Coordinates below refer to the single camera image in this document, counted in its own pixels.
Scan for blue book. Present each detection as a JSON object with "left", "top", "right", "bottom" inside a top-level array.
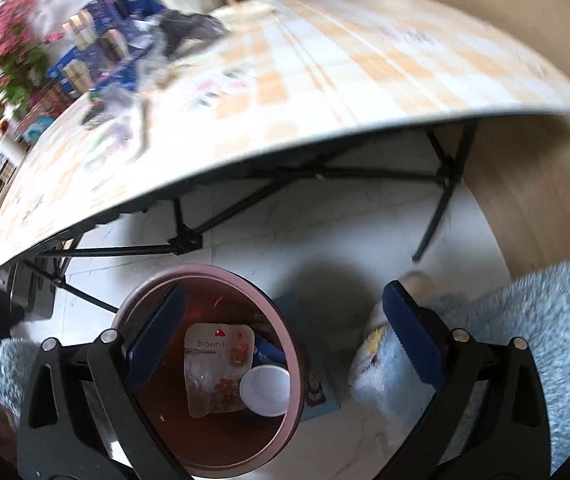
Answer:
[{"left": 272, "top": 290, "right": 342, "bottom": 422}]

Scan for brown plastic bin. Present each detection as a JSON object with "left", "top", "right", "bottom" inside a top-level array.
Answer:
[{"left": 110, "top": 265, "right": 310, "bottom": 478}]

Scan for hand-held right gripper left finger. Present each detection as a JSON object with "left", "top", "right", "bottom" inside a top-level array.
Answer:
[{"left": 17, "top": 284, "right": 188, "bottom": 480}]

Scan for row of blue gift boxes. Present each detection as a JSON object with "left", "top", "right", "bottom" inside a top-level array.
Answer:
[{"left": 20, "top": 0, "right": 166, "bottom": 141}]

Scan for clear plastic packaging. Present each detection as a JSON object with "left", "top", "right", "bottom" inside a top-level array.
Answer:
[{"left": 107, "top": 87, "right": 153, "bottom": 161}]

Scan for person's right slipper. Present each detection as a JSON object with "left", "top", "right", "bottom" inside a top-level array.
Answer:
[{"left": 367, "top": 271, "right": 436, "bottom": 331}]

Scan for black folding table frame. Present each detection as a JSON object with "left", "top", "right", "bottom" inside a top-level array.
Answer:
[{"left": 15, "top": 122, "right": 480, "bottom": 313}]

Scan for white printed plastic packet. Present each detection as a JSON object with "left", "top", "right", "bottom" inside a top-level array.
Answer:
[{"left": 183, "top": 322, "right": 256, "bottom": 418}]

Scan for folding table with checked cloth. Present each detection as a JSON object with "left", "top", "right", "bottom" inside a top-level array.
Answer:
[{"left": 0, "top": 0, "right": 570, "bottom": 281}]

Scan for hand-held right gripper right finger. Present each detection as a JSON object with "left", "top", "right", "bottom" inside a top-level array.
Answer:
[{"left": 381, "top": 280, "right": 552, "bottom": 480}]

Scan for person's left leg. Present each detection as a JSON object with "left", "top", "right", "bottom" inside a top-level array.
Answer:
[{"left": 0, "top": 337, "right": 40, "bottom": 426}]

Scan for white round plastic lid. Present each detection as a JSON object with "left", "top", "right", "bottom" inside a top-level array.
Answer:
[{"left": 240, "top": 365, "right": 290, "bottom": 418}]

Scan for pink blossom artificial plant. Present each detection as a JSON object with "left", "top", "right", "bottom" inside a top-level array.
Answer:
[{"left": 0, "top": 0, "right": 66, "bottom": 151}]

